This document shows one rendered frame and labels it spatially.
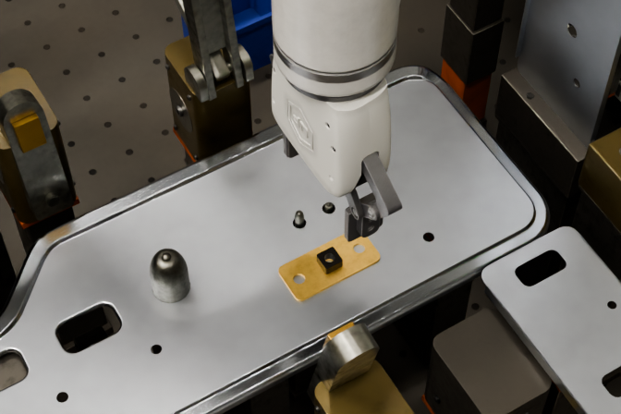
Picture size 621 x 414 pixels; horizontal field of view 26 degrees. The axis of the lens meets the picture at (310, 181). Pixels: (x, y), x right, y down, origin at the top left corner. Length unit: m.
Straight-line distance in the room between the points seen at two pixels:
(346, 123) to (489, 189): 0.32
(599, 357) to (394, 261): 0.19
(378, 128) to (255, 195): 0.28
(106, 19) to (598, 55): 0.77
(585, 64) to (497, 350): 0.26
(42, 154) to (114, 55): 0.54
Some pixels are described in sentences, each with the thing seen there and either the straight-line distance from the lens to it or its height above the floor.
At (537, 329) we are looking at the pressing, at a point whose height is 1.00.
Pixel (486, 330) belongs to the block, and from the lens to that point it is 1.15.
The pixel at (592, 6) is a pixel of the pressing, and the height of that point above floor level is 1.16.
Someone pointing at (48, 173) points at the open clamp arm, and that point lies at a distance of 1.19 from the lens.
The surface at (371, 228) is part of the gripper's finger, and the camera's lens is 1.02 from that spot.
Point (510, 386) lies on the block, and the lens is 1.13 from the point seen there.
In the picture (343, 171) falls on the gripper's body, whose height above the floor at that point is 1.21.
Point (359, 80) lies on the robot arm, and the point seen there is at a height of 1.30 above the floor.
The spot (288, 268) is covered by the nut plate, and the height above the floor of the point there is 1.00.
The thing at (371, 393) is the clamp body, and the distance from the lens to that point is 1.05.
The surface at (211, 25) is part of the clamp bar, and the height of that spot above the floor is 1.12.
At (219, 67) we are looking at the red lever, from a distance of 1.19.
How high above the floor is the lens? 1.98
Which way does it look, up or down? 55 degrees down
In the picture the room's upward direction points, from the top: straight up
